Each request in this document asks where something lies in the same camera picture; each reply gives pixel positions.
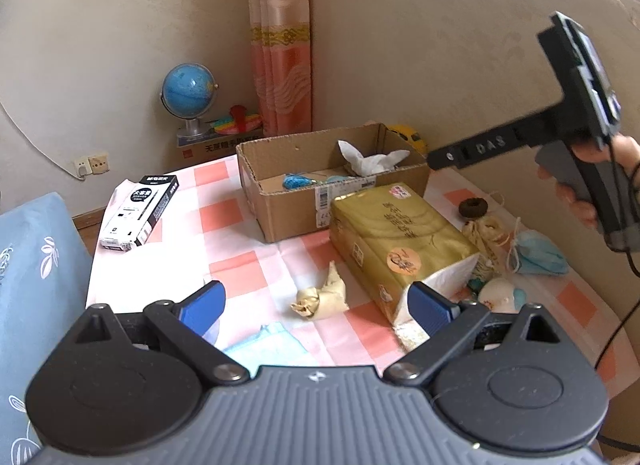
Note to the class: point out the blue leaf print pillow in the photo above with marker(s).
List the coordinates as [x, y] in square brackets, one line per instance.
[35, 295]

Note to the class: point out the light blue cloth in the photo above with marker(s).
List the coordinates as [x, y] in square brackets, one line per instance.
[272, 345]

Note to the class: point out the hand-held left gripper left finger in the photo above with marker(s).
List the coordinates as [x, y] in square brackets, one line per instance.
[202, 306]

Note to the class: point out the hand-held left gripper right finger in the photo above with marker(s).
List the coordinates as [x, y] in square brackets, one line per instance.
[429, 310]

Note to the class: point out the rainbow pop bubble toy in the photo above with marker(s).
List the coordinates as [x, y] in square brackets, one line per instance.
[240, 122]

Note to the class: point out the gold tissue pack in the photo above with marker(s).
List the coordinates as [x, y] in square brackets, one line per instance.
[400, 230]

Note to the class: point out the white wall socket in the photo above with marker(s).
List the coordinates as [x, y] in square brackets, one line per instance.
[91, 165]

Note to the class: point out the blue face mask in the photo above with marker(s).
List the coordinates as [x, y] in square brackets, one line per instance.
[537, 252]

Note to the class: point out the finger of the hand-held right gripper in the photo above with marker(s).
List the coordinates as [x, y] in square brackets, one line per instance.
[450, 156]

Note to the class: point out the pink checked tablecloth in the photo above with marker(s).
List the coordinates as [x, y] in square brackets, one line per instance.
[240, 245]

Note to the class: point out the red toy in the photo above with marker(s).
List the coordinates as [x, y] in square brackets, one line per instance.
[238, 112]

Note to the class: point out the white crumpled tissue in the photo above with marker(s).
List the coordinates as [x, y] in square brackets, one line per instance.
[367, 161]

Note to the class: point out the blue desk globe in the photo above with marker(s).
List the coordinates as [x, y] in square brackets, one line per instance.
[187, 85]

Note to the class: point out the printed brown carton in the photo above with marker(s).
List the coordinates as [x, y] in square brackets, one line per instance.
[220, 146]

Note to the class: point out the yellow toy car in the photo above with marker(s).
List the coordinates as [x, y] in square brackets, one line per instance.
[410, 137]

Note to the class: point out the large beige cardboard panel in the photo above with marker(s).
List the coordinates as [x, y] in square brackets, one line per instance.
[475, 55]

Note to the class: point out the black and white pen box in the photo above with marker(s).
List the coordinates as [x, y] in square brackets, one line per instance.
[140, 212]

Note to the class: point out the person's right hand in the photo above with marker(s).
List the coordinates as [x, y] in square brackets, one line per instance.
[615, 151]

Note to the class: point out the pink patterned curtain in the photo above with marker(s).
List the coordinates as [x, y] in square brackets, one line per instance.
[280, 45]

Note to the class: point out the cardboard box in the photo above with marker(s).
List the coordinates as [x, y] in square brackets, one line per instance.
[292, 215]

